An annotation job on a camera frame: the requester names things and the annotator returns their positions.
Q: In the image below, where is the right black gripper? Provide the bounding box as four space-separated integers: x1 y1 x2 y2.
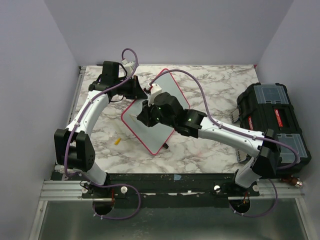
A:
137 97 176 129

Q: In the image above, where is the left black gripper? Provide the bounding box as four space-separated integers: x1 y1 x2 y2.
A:
114 75 148 100

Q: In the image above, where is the pink framed whiteboard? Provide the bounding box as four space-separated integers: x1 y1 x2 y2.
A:
121 68 190 155

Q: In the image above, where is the yellow marker cap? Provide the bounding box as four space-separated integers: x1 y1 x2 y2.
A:
114 137 122 146

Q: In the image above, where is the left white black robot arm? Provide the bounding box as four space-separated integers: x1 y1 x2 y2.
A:
54 59 147 198

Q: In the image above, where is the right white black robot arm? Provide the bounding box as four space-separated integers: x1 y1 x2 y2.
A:
137 92 280 196

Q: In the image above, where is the black plastic toolbox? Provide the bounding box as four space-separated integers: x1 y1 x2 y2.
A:
232 83 312 176

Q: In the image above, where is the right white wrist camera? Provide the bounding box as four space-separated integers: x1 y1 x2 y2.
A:
143 83 163 105

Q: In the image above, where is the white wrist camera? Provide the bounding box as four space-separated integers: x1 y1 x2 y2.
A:
121 59 136 76
143 83 163 105

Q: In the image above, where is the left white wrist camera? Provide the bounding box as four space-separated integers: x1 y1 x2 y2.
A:
121 59 136 76

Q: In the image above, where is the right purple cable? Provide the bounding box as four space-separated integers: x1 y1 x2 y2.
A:
149 69 301 218

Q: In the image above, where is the purple cable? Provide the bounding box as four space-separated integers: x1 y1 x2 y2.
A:
61 47 142 221
149 69 301 218

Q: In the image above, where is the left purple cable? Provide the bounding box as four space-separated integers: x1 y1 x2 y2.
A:
61 47 142 221

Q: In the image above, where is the black base frame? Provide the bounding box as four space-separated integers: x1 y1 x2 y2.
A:
49 171 261 210

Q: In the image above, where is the aluminium rail frame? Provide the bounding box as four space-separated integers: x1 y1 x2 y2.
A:
27 66 87 240

